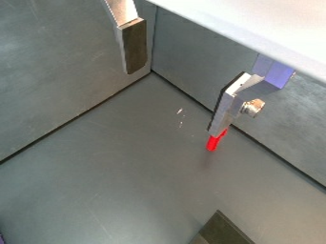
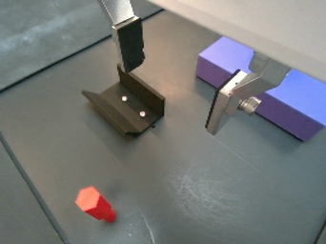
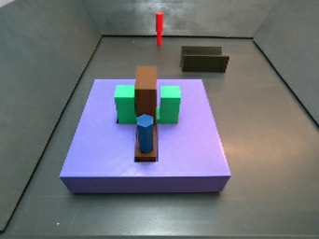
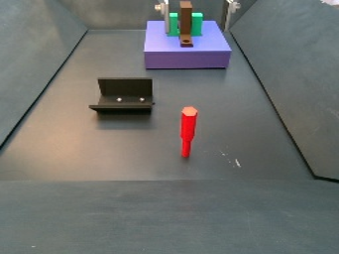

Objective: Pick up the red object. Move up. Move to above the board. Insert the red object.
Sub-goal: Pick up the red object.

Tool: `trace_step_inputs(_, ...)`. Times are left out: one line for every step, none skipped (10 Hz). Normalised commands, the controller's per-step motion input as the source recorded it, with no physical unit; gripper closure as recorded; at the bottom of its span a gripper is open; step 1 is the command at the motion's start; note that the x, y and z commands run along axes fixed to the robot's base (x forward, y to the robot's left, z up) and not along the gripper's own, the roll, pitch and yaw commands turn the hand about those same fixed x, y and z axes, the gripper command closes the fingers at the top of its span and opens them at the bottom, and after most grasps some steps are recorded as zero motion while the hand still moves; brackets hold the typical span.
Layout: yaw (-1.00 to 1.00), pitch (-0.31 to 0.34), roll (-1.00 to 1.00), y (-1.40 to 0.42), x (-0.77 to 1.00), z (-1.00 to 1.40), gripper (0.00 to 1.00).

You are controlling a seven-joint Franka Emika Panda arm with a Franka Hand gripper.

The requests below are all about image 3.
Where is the red peg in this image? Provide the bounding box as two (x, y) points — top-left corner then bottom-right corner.
(156, 11), (164, 46)

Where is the purple board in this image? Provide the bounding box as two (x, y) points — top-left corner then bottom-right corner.
(60, 79), (232, 193)

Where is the blue hexagonal peg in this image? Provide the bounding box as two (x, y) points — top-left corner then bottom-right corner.
(137, 114), (155, 153)

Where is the green U-shaped block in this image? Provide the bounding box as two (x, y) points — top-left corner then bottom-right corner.
(113, 85), (181, 123)

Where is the brown block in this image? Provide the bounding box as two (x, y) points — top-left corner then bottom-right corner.
(135, 66), (159, 162)

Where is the black U-shaped bracket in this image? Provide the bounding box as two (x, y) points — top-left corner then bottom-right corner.
(180, 46), (229, 73)

